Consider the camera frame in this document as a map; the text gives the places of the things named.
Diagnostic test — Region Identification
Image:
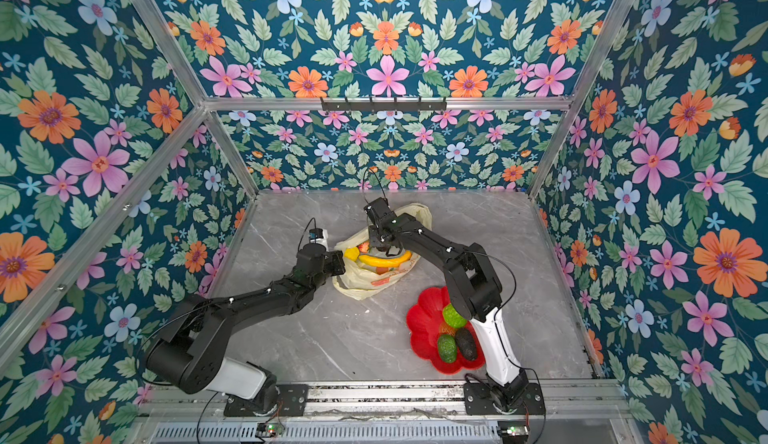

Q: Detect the red flower-shaped plate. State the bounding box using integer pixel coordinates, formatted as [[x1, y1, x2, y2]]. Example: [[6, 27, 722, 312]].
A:
[[406, 287, 485, 375]]

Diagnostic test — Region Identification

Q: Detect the green fake lime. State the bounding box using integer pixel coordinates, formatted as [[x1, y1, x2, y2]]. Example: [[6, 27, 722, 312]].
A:
[[442, 304, 468, 329]]

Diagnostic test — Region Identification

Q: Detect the dark brown fake avocado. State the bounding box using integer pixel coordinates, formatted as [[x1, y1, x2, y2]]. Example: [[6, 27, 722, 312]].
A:
[[454, 327, 479, 361]]

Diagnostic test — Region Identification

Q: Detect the dark green fake avocado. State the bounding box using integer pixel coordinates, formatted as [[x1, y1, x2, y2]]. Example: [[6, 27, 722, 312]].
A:
[[436, 334, 458, 364]]

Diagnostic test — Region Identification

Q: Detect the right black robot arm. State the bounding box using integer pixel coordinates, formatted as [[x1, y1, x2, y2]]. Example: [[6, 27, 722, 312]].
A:
[[364, 197, 529, 413]]

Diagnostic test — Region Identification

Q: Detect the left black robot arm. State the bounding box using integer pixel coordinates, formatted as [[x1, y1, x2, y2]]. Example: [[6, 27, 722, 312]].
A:
[[144, 243, 345, 402]]

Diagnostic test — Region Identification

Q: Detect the yellow fake banana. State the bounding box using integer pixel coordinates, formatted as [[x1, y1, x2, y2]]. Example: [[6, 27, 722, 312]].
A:
[[357, 250, 412, 268]]

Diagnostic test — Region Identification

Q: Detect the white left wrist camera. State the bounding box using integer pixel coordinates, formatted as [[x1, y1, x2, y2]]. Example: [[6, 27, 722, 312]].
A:
[[308, 227, 328, 248]]

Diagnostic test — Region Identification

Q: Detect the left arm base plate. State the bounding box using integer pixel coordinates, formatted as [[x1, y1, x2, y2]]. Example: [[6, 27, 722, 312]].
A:
[[223, 383, 310, 418]]

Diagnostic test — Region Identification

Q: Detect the black hook rail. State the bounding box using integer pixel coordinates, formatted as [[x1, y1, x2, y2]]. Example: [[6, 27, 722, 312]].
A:
[[320, 98, 448, 113]]

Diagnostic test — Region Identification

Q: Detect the white vented cable duct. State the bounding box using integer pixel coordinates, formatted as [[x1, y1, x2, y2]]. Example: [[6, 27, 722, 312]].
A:
[[150, 421, 501, 443]]

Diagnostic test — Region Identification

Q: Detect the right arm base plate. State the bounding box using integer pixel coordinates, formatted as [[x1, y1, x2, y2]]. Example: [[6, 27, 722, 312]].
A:
[[463, 373, 546, 416]]

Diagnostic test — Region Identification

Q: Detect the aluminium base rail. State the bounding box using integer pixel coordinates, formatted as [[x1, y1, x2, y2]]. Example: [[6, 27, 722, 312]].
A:
[[138, 379, 631, 422]]

